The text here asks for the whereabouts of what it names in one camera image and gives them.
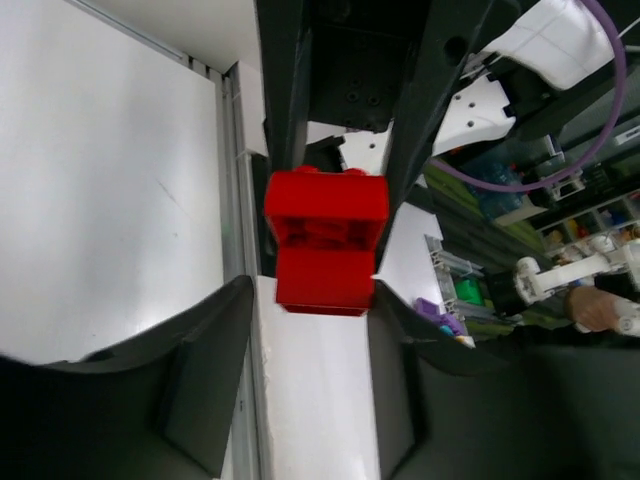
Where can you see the red curved lego brick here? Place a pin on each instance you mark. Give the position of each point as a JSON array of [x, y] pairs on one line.
[[327, 227]]

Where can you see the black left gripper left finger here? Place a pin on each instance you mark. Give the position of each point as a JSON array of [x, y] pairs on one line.
[[156, 406]]

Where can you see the person hand in background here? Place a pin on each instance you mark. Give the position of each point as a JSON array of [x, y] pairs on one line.
[[593, 310]]

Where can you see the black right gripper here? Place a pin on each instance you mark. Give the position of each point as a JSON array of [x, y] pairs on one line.
[[348, 59]]

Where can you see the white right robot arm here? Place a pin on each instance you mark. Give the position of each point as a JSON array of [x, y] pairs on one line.
[[554, 51]]

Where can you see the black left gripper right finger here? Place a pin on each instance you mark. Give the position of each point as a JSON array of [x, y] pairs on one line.
[[447, 411]]

